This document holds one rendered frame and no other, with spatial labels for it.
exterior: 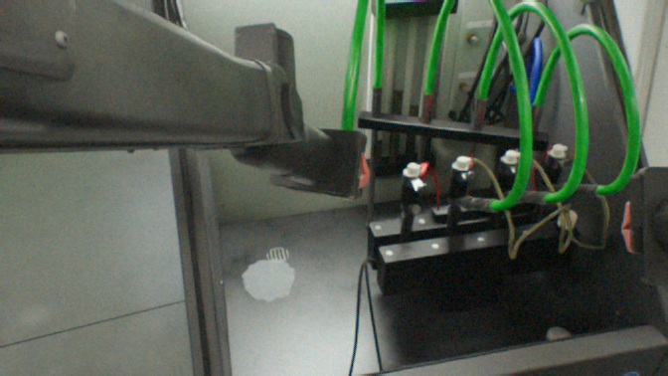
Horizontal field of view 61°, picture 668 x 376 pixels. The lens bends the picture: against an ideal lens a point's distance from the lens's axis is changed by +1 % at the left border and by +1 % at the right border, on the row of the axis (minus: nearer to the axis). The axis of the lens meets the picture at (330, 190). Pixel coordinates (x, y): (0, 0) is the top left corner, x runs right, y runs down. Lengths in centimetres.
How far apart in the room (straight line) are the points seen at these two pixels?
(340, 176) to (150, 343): 162
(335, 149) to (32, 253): 216
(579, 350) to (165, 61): 75
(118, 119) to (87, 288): 219
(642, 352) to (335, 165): 55
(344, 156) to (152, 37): 36
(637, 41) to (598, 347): 45
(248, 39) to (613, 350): 66
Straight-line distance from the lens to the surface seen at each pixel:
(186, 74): 25
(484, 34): 112
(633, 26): 99
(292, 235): 116
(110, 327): 221
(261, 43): 50
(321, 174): 55
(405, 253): 91
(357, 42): 62
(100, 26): 19
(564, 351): 88
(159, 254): 242
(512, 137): 101
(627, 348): 92
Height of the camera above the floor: 160
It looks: 37 degrees down
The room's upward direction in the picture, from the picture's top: straight up
